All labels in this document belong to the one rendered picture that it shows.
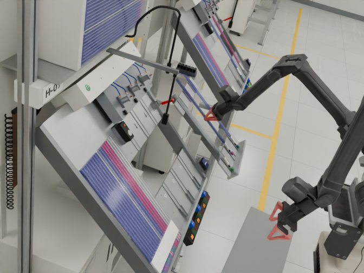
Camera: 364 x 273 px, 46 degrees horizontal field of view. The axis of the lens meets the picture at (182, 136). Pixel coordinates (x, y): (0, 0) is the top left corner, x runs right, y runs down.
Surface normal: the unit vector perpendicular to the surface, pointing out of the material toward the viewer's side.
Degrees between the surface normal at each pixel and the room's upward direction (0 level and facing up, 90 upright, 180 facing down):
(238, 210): 0
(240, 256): 0
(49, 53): 90
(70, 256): 0
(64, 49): 90
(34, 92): 90
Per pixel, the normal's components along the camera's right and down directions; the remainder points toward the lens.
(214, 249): 0.21, -0.81
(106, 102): -0.28, 0.48
